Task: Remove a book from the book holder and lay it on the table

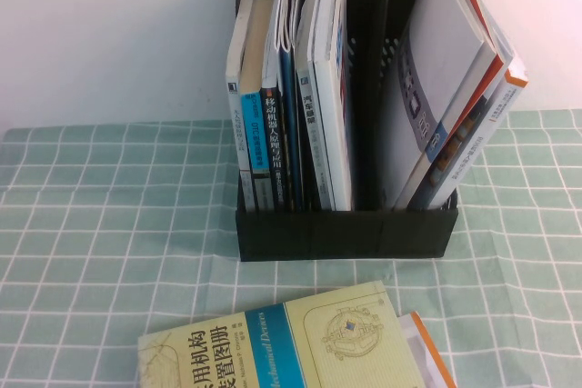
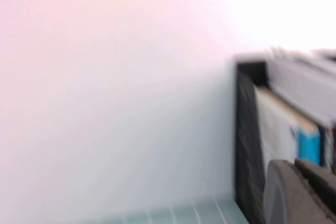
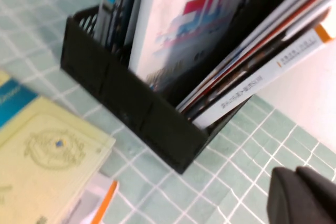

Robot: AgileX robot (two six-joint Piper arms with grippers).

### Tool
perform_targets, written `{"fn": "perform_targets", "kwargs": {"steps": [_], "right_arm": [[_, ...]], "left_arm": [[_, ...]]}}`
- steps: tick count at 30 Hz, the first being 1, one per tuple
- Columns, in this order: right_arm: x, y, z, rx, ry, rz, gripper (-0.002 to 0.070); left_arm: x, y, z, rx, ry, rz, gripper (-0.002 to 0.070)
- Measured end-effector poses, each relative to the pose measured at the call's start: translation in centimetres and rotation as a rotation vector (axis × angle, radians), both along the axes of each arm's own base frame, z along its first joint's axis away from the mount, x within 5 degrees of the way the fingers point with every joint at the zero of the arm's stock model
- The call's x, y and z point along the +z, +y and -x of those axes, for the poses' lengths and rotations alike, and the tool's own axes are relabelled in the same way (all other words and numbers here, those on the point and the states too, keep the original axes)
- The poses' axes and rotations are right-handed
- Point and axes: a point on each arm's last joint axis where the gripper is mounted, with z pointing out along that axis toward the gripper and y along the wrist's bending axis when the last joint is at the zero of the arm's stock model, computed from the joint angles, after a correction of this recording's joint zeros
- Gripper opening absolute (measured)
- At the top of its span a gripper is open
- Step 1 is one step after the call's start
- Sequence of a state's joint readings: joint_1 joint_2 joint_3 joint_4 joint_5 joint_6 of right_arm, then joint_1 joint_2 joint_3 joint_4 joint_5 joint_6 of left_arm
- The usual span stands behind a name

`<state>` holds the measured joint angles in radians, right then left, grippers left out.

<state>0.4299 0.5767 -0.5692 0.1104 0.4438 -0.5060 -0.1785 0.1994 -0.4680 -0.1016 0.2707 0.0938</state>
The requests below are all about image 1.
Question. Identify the white thin booklets bundle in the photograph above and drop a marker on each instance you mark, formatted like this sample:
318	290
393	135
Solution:
287	6

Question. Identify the white book orange-topped spine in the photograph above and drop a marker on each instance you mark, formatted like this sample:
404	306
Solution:
491	124

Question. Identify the black-spined book white characters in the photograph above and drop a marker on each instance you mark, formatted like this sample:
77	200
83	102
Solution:
273	142

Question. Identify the books in left compartment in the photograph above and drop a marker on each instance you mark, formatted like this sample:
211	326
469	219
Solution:
332	88

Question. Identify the white-spined paperback book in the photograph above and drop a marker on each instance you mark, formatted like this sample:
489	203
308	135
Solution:
234	111

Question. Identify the orange-backed photo cover book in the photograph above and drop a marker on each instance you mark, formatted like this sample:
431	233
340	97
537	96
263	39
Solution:
454	142

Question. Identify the dark blue thin book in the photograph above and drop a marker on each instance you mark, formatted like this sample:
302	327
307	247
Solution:
289	111

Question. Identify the yellow book with blue spine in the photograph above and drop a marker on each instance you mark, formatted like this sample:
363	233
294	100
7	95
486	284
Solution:
341	338

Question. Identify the green white checked tablecloth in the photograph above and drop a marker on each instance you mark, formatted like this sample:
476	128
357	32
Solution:
91	224

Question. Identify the books in right compartment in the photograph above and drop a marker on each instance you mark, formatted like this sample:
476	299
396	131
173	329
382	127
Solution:
436	42

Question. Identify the grey-spined white book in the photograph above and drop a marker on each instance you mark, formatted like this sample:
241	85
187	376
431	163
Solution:
310	111

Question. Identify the cyan-spined book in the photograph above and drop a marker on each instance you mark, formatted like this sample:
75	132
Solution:
253	133

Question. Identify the white book with orange edge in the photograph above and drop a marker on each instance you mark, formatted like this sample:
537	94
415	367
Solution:
423	351

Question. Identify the books in compartment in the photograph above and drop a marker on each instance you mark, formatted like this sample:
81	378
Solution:
332	88
436	42

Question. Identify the black plastic book holder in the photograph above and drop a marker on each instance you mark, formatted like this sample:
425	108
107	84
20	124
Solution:
318	238

